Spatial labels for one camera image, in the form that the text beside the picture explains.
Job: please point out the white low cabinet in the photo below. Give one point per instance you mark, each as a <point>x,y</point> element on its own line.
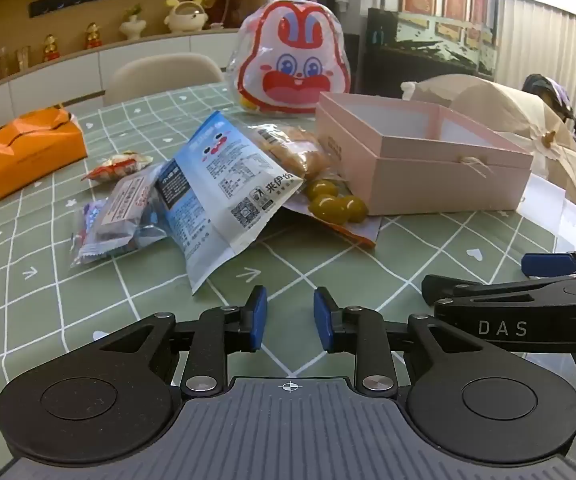
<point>58,77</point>

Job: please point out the brown plush toy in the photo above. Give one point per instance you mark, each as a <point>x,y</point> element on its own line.
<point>220,5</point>

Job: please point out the small blue snack packet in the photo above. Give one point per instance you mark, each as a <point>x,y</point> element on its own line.
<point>85,230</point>

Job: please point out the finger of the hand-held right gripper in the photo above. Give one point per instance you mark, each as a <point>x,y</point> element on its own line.
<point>448,287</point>
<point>548,263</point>

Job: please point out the white curtain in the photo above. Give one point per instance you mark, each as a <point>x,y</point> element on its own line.
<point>538,45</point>

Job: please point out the dark helmet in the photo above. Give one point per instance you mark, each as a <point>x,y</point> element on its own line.
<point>543,90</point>

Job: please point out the white vase with flowers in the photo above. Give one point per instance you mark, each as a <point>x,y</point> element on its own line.
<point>132,26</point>

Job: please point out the green olive packet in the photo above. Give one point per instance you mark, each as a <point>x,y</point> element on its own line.
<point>335,205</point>

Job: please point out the orange tissue box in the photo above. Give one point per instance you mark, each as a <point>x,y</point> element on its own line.
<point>33,155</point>

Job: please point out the white rabbit figurine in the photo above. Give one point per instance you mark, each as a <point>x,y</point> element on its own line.
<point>184,14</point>

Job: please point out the gold and red figurine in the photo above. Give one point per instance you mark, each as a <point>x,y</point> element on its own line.
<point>50,49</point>
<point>93,36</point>

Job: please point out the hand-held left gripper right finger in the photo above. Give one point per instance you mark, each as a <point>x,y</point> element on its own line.
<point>324,317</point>

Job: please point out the clear packet of round cakes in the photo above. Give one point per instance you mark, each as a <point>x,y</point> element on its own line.
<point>298,152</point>

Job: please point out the white and red snack packet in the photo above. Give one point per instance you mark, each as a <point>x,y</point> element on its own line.
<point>113,166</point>

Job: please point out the blue cartoon snack packet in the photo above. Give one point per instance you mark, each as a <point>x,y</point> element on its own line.
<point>218,195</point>

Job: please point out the beige dining chair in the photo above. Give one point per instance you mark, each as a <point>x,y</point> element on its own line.
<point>163,75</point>

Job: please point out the glass fish tank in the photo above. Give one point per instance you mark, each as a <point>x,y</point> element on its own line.
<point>428,35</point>

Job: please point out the green grid tablecloth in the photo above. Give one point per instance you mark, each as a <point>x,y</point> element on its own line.
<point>418,245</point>

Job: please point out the pink cardboard box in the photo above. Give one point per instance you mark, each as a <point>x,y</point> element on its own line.
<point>433,180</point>

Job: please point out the rabbit face snack bag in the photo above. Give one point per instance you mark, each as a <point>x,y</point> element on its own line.
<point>293,60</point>

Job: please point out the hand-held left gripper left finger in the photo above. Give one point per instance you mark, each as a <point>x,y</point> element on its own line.
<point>257,317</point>

